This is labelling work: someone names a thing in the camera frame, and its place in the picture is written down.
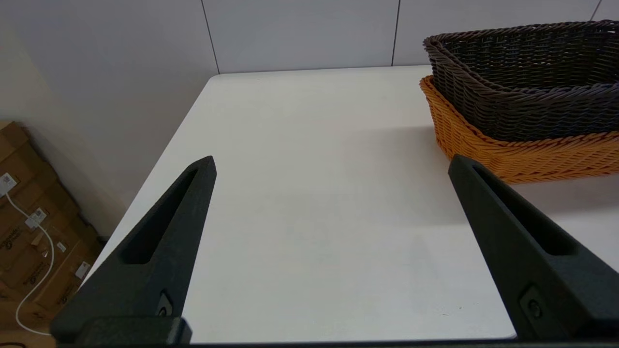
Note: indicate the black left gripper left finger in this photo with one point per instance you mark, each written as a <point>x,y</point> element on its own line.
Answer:
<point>145,270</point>

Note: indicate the dark brown wicker basket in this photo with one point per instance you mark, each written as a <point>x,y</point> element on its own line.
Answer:
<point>508,111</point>

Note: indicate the brown cardboard box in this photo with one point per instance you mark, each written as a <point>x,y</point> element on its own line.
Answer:
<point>67,275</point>
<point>19,154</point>

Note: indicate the orange wicker basket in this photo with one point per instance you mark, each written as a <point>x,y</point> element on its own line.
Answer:
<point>532,159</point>

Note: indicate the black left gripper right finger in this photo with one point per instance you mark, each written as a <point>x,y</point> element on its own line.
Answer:
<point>556,290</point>

